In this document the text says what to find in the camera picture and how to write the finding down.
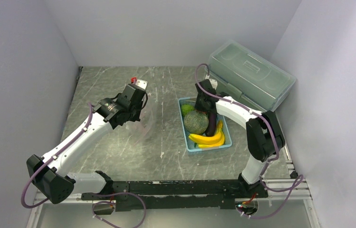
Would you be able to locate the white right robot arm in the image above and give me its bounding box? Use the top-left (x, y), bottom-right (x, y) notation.
top-left (195, 79), bottom-right (286, 197)

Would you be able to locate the green custard apple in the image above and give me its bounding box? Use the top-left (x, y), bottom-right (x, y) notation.
top-left (181, 104), bottom-right (195, 117)

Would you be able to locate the light blue plastic basket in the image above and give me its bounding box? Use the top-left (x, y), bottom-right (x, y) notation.
top-left (178, 96), bottom-right (232, 154)

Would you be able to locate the yellow banana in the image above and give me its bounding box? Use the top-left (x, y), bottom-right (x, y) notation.
top-left (196, 120), bottom-right (225, 148)
top-left (188, 132), bottom-right (225, 145)

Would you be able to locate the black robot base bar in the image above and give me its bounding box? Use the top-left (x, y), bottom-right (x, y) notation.
top-left (81, 179), bottom-right (268, 212)

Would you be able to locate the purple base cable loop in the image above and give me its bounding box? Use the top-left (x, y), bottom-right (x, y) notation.
top-left (91, 190), bottom-right (148, 228)

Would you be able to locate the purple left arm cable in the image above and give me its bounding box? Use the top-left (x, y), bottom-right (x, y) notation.
top-left (20, 102), bottom-right (95, 209)

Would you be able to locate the netted green melon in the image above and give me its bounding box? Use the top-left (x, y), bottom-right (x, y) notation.
top-left (183, 111), bottom-right (209, 134)

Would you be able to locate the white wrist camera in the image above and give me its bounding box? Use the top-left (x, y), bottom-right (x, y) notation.
top-left (205, 75), bottom-right (218, 90)
top-left (130, 77), bottom-right (148, 91)

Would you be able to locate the clear zip top bag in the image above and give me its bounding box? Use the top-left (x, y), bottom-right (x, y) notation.
top-left (126, 100), bottom-right (158, 145)

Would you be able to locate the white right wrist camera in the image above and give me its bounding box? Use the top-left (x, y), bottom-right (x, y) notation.
top-left (205, 75), bottom-right (218, 90)

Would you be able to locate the upper yellow banana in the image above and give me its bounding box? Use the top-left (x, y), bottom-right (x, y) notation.
top-left (188, 132), bottom-right (225, 145)

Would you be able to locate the purple eggplant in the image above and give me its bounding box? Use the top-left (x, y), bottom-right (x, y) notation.
top-left (204, 112), bottom-right (217, 137)

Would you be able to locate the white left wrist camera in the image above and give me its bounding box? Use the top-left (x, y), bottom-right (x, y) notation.
top-left (130, 77), bottom-right (148, 91)

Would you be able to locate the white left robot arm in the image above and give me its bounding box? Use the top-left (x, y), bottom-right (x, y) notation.
top-left (21, 80), bottom-right (148, 208)

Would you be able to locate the lower yellow banana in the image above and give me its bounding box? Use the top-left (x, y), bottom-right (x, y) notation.
top-left (196, 120), bottom-right (225, 148)

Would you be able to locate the green storage box, clear lid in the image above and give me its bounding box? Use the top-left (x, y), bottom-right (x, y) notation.
top-left (208, 41), bottom-right (296, 111)

